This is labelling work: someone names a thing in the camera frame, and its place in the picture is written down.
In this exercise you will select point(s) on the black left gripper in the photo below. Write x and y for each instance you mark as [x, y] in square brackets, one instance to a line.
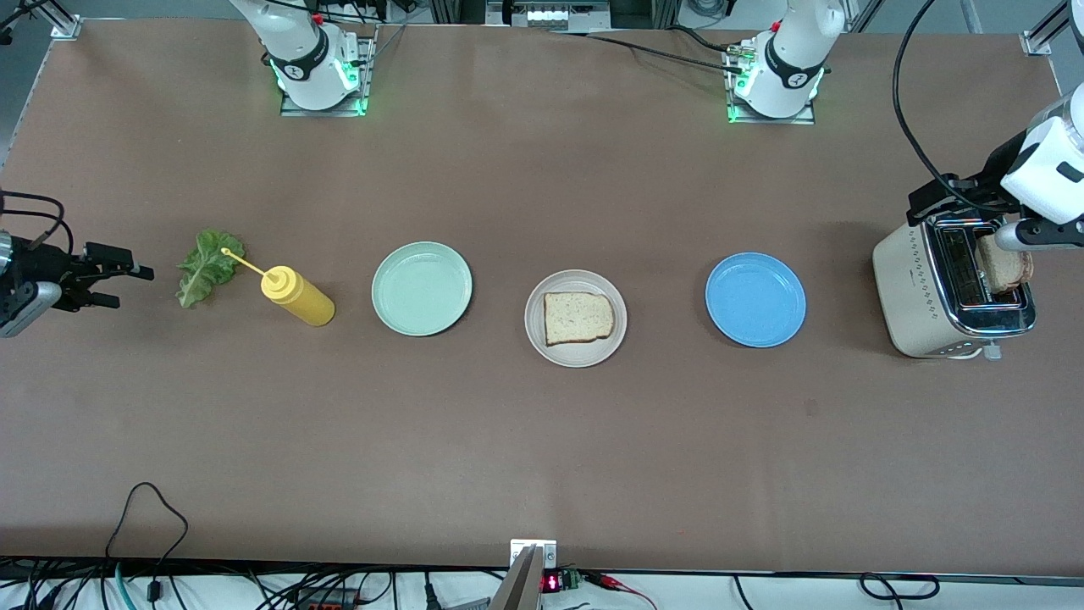
[998, 159]

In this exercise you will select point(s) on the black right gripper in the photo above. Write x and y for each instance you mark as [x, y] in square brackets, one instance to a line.
[38, 264]

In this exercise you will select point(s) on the green lettuce leaf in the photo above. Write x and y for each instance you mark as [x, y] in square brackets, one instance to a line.
[203, 271]

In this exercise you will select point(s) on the brown bread slice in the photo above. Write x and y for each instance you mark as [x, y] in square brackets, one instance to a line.
[580, 320]
[1008, 271]

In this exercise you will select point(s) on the yellow squeeze bottle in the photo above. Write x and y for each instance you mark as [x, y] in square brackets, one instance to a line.
[298, 296]

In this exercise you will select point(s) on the blue plate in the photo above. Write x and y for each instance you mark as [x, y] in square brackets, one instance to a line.
[755, 300]

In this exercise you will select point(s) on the pale green plate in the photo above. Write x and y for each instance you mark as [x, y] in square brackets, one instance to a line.
[422, 289]

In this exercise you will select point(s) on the beige plate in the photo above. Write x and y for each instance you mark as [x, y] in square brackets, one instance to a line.
[584, 356]

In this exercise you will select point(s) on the cream chrome toaster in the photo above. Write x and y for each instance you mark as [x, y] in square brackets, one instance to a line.
[915, 288]

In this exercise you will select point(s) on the grey power strip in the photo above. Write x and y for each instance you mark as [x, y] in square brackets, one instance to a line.
[546, 15]

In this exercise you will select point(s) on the red digit display module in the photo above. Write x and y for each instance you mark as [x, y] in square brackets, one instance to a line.
[552, 583]

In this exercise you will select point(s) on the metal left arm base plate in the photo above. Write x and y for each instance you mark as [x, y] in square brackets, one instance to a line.
[775, 121]

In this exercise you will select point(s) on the aluminium frame profile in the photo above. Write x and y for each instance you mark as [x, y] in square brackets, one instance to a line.
[1046, 30]
[63, 24]

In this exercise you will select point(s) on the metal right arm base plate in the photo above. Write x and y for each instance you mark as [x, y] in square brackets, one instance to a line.
[368, 68]

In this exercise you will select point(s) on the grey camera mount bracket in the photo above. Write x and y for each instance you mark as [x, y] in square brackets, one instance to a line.
[521, 580]

